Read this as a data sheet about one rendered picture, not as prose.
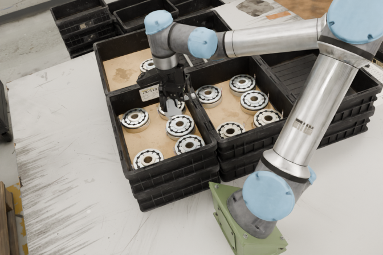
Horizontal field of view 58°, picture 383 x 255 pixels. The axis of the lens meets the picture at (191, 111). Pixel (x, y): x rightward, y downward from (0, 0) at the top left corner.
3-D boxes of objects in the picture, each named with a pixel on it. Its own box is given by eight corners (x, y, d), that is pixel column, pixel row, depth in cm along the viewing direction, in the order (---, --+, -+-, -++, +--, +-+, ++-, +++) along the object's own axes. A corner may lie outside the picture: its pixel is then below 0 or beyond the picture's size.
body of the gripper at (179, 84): (184, 104, 105) (178, 73, 97) (158, 101, 108) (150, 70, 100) (192, 87, 110) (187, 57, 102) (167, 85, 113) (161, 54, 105)
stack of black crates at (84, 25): (113, 40, 310) (98, -8, 279) (123, 56, 289) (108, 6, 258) (70, 55, 300) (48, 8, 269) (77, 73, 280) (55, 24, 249)
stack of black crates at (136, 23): (172, 45, 292) (162, -6, 261) (187, 62, 271) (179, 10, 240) (127, 61, 283) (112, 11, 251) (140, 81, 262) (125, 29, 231)
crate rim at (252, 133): (305, 119, 113) (305, 114, 111) (219, 149, 108) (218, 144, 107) (251, 55, 141) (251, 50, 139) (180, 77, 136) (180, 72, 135)
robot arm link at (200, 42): (226, 33, 94) (191, 27, 98) (208, 27, 84) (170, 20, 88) (219, 62, 95) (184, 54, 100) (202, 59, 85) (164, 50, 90)
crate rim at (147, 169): (106, 100, 132) (104, 95, 130) (180, 77, 136) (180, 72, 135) (126, 181, 104) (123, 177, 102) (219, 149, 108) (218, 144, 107)
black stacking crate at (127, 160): (114, 118, 139) (105, 97, 131) (184, 95, 143) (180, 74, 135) (134, 198, 111) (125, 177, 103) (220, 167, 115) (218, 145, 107)
